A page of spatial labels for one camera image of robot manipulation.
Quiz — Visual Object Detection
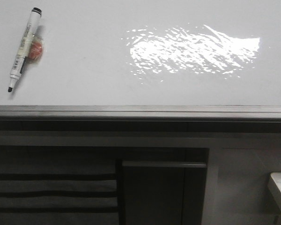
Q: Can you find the grey black striped cloth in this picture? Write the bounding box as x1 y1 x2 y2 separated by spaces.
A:
0 147 125 225

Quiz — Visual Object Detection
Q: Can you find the white whiteboard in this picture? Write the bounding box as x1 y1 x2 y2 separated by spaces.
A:
0 0 281 106

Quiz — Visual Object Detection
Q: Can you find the dark cabinet door panel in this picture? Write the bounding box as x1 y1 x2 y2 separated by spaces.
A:
123 161 207 225

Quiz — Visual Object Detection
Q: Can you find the white black whiteboard marker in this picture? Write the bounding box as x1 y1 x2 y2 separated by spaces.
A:
8 7 42 93

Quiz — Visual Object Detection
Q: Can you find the aluminium whiteboard frame rail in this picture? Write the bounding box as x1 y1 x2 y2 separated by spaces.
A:
0 105 281 122

